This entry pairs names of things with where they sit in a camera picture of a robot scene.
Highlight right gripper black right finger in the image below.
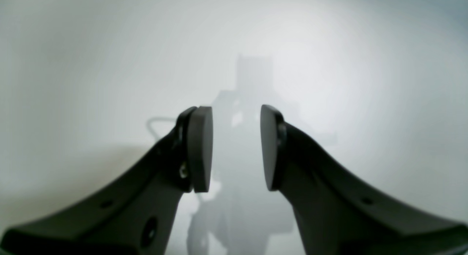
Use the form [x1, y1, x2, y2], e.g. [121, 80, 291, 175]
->
[260, 105, 468, 255]

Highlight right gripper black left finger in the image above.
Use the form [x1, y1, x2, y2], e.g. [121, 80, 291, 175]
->
[1, 106, 213, 255]

